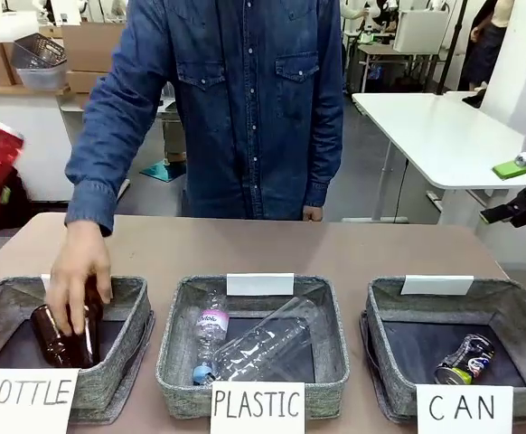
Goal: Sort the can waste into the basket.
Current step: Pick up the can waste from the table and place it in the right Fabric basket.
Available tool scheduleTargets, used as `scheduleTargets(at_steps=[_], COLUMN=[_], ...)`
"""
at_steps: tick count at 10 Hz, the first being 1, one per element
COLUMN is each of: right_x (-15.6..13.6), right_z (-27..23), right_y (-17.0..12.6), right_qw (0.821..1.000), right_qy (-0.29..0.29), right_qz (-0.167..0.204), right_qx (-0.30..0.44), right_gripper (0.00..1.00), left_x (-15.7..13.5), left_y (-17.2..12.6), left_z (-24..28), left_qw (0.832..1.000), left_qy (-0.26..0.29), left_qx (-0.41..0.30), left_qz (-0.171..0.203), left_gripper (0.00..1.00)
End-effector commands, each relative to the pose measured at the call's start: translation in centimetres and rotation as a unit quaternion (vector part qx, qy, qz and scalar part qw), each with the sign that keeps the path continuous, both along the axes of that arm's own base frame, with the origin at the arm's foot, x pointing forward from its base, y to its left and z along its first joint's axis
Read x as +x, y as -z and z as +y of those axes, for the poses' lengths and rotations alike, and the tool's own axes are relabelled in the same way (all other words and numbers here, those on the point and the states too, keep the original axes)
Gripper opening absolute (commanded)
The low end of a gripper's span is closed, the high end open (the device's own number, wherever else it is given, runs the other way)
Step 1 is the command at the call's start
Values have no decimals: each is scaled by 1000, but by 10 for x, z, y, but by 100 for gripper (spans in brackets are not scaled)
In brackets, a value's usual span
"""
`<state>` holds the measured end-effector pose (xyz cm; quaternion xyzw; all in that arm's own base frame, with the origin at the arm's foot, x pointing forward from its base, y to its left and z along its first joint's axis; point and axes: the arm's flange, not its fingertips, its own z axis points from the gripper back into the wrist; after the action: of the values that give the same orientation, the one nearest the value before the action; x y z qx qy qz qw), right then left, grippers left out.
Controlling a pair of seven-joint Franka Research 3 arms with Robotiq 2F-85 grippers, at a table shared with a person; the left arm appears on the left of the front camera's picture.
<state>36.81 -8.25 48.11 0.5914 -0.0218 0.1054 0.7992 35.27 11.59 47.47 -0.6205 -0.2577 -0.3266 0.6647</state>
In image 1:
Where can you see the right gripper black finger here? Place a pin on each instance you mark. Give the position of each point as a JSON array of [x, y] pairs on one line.
[[511, 167], [500, 214]]

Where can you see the brown glass bottle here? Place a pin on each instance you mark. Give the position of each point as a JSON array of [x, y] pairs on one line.
[[48, 343], [95, 298]]

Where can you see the crushed blue green can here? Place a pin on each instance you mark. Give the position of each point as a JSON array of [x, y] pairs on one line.
[[464, 361]]

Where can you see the large clear plastic bottle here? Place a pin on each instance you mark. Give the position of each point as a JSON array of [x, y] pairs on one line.
[[263, 343]]

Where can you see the person left forearm denim sleeve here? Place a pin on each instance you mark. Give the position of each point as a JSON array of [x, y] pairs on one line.
[[322, 181]]

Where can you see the person right forearm denim sleeve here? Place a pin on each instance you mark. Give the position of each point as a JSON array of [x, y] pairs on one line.
[[91, 203]]

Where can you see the folded white can tent card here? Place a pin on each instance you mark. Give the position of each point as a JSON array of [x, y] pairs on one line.
[[437, 285]]

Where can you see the grey fabric can basket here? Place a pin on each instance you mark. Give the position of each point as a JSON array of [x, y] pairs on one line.
[[389, 370]]

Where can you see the grey fabric bottle basket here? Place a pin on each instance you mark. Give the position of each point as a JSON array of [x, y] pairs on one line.
[[127, 343]]

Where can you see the white CAN sign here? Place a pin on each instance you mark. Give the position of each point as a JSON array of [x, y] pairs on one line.
[[464, 409]]

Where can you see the grey fabric plastic basket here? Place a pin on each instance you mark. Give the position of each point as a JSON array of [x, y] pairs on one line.
[[172, 361]]

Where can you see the person right hand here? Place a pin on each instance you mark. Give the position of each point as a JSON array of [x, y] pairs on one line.
[[80, 262]]

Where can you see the person left hand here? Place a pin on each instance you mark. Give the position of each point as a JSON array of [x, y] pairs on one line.
[[312, 213]]

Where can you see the black bag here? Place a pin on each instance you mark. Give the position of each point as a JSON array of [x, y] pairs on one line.
[[19, 208]]

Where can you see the white counter cabinet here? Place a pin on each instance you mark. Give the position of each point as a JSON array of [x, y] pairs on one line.
[[28, 135]]

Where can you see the white desk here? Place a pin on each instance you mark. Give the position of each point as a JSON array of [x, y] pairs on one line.
[[425, 135]]

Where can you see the folded white bottle tent card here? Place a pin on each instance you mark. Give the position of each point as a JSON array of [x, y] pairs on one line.
[[46, 282]]

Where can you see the white partition board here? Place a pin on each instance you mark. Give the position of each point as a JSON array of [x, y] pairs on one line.
[[516, 68]]

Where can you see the background person dark skirt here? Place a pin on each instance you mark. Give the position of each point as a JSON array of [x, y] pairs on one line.
[[484, 54]]

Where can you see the translucent plastic crate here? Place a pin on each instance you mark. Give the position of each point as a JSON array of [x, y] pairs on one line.
[[41, 78]]

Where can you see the small cardboard box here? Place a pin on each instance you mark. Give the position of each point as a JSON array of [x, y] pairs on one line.
[[1, 63]]

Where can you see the black tripod pole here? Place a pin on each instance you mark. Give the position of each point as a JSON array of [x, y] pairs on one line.
[[452, 45]]

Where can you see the flat cardboard box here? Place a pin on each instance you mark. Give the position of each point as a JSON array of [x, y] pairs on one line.
[[84, 81]]

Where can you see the grey perforated plastic crate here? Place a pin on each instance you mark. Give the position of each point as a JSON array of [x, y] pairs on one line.
[[39, 52]]

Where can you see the teal floor plate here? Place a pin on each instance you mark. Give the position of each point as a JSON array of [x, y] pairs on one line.
[[163, 172]]

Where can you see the white carton box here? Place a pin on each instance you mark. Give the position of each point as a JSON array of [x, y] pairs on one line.
[[19, 27]]

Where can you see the white box monitor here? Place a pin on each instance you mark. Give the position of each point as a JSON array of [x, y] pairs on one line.
[[416, 29]]

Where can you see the large cardboard box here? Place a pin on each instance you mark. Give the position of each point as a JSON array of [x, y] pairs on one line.
[[91, 45]]

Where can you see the wooden background table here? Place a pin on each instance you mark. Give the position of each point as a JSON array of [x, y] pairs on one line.
[[380, 50]]

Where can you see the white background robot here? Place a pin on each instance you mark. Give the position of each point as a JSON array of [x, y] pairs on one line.
[[367, 22]]

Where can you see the white BOTTLE sign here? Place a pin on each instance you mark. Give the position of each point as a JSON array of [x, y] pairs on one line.
[[25, 402]]

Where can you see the small pink label water bottle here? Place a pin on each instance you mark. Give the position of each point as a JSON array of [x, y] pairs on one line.
[[211, 325]]

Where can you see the folded white PLASTIC tent card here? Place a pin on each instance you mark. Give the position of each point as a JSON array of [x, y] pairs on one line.
[[260, 285]]

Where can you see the person torso denim shirt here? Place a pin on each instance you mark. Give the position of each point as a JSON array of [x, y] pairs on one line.
[[245, 113]]

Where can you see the flat white PLASTIC sign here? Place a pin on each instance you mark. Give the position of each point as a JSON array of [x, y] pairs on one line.
[[257, 407]]

